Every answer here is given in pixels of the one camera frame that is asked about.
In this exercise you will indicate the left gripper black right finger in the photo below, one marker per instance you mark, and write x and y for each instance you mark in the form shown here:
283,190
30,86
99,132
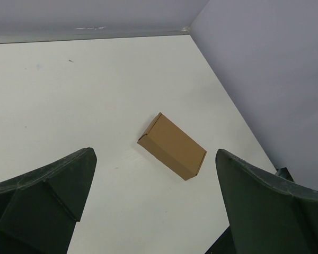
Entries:
266,213

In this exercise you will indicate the brown cardboard box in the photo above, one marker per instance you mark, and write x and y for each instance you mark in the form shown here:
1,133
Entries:
173,147

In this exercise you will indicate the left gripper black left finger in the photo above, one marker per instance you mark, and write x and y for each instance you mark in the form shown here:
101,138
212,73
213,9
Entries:
39,209

